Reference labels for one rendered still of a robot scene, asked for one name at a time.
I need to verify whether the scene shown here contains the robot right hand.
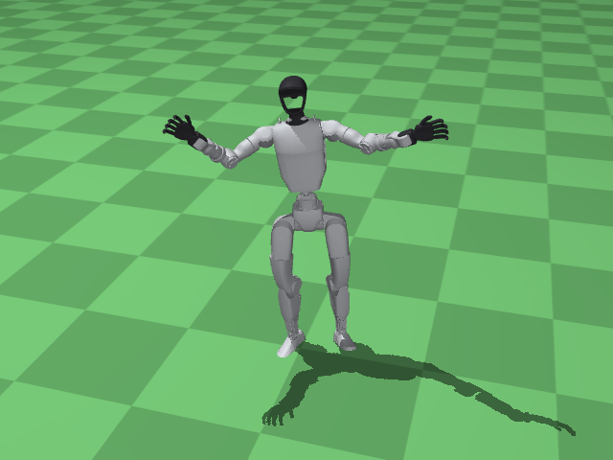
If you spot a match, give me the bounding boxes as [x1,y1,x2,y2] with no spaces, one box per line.
[163,115,208,149]

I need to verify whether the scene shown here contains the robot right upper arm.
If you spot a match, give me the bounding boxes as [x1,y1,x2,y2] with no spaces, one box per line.
[220,126,275,170]

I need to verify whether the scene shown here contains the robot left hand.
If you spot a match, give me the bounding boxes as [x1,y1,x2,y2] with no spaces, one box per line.
[397,116,448,147]

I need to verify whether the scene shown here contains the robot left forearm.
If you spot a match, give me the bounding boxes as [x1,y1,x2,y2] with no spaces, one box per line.
[374,131,412,151]

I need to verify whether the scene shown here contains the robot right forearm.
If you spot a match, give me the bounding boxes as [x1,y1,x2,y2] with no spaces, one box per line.
[193,138,226,163]

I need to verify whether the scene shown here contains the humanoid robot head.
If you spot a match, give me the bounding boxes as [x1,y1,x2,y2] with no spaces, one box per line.
[279,76,308,126]

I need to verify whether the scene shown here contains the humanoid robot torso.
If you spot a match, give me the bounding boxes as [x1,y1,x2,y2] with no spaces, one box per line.
[273,115,327,232]

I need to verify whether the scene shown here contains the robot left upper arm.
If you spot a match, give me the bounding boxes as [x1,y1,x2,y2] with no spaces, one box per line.
[320,120,376,155]

